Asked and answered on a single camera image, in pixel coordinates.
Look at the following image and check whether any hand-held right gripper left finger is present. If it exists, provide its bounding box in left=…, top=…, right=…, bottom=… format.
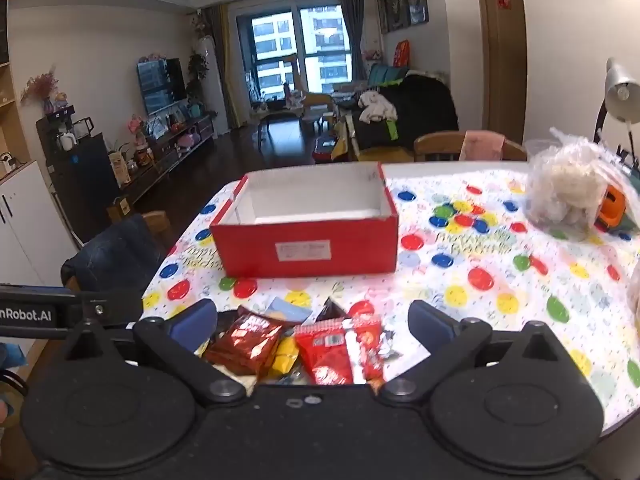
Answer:
left=60, top=299, right=248, bottom=407

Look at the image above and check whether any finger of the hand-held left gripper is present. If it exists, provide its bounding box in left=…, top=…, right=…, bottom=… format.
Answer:
left=75, top=291, right=144, bottom=330

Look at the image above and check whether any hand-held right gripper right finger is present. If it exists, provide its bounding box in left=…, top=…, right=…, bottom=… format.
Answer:
left=377, top=300, right=576, bottom=406

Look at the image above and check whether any silver black snack packet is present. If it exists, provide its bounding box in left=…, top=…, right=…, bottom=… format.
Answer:
left=380, top=327, right=403, bottom=361

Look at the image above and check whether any dark red snack packet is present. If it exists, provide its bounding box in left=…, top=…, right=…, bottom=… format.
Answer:
left=204, top=307, right=285, bottom=376

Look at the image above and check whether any red white snack packet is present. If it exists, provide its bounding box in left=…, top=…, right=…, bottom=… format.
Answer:
left=345, top=317, right=386, bottom=381

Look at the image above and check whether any red cardboard box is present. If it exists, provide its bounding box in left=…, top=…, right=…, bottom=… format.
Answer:
left=209, top=161, right=400, bottom=279

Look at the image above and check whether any yellow snack packet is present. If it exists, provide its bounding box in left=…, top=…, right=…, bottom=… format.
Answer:
left=267, top=335, right=301, bottom=381

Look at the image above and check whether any light blue snack packet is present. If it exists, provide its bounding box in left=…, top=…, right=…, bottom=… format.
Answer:
left=265, top=296, right=313, bottom=325

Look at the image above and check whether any black triangular snack packet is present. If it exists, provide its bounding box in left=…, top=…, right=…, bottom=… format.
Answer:
left=314, top=296, right=351, bottom=322

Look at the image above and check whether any dark denim jacket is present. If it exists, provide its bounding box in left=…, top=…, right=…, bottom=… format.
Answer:
left=61, top=214, right=168, bottom=293

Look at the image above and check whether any balloon print tablecloth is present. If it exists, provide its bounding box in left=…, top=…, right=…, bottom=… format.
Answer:
left=141, top=162, right=640, bottom=433

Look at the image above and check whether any white cabinet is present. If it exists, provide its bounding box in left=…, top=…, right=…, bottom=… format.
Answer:
left=0, top=160, right=66, bottom=288

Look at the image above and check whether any wooden chair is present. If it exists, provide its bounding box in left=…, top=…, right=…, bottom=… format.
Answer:
left=414, top=131, right=528, bottom=162
left=142, top=210, right=173, bottom=241

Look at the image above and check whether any black cabinet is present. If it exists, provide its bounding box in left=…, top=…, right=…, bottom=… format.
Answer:
left=36, top=132, right=121, bottom=246

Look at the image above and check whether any dark TV cabinet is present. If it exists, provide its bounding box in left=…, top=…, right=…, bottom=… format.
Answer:
left=107, top=114, right=217, bottom=201

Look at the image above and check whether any pink cloth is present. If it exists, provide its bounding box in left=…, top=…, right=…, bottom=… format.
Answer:
left=460, top=130, right=506, bottom=162

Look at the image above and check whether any clear plastic bag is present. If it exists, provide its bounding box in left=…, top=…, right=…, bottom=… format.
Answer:
left=525, top=127, right=633, bottom=241

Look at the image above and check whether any red blue toy car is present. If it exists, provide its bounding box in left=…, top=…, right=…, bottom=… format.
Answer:
left=312, top=136, right=346, bottom=163

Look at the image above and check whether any black clothes pile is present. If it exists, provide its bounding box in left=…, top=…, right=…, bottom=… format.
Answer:
left=357, top=72, right=458, bottom=151

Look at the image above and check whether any orange green toy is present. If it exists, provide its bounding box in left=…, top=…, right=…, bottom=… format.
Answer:
left=595, top=185, right=640, bottom=233

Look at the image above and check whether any wooden coffee table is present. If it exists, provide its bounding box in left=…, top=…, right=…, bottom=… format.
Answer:
left=250, top=105, right=306, bottom=136

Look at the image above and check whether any white garment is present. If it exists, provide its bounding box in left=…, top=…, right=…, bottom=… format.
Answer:
left=357, top=90, right=398, bottom=123

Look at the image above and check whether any television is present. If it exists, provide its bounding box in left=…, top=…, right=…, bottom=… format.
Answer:
left=137, top=58, right=188, bottom=117

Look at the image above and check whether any dried flower bouquet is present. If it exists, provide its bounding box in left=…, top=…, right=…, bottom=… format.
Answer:
left=20, top=71, right=60, bottom=103

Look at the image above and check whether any white tower air conditioner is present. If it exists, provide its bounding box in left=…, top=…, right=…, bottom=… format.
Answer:
left=195, top=35, right=228, bottom=136

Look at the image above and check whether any brown curtain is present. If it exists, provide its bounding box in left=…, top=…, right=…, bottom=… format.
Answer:
left=207, top=4, right=248, bottom=131

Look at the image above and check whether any wooden door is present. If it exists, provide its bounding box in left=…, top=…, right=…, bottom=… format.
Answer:
left=475, top=0, right=528, bottom=146

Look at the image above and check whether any large window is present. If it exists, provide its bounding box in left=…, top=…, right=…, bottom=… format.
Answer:
left=237, top=2, right=353, bottom=101

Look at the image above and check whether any grey desk lamp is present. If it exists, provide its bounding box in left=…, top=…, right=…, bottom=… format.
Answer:
left=595, top=57, right=640, bottom=171

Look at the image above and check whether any grey curtain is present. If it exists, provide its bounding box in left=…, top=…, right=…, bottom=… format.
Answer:
left=336, top=0, right=368, bottom=83

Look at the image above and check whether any wooden wall shelf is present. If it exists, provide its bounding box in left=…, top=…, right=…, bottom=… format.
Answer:
left=0, top=0, right=31, bottom=171

